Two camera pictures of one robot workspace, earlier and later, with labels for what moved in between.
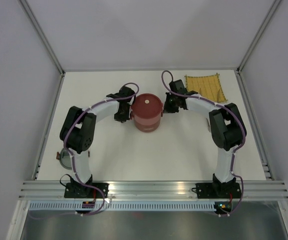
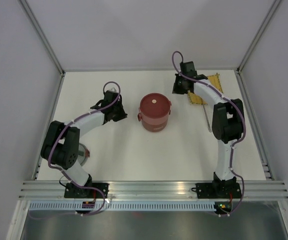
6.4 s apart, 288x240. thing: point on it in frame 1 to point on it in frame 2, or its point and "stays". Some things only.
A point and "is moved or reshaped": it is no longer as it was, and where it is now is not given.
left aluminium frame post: (34, 22) stays
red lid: (146, 106) is moved or reshaped
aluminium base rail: (251, 190) stays
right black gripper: (166, 108) to (175, 90)
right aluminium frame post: (272, 10) stays
